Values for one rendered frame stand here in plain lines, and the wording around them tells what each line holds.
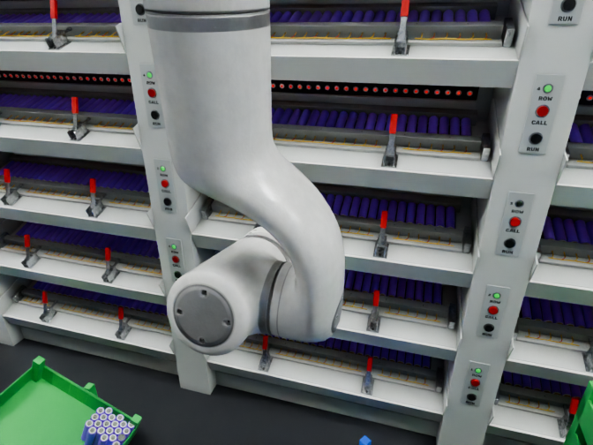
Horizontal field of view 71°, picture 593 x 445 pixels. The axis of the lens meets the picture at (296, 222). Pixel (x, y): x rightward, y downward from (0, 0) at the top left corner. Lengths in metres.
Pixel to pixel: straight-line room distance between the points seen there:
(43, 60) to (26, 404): 0.80
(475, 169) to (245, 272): 0.52
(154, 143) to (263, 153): 0.61
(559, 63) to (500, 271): 0.37
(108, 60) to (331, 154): 0.48
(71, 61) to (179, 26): 0.73
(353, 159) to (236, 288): 0.49
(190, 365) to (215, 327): 0.85
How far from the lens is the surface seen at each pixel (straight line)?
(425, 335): 0.98
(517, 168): 0.80
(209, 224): 0.99
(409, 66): 0.75
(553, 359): 1.03
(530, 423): 1.16
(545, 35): 0.76
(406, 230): 0.90
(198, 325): 0.40
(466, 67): 0.76
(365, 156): 0.82
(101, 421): 1.18
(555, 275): 0.92
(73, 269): 1.31
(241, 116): 0.32
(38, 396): 1.28
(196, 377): 1.26
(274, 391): 1.24
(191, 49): 0.31
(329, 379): 1.12
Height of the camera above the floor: 0.93
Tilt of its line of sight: 25 degrees down
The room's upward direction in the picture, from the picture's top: straight up
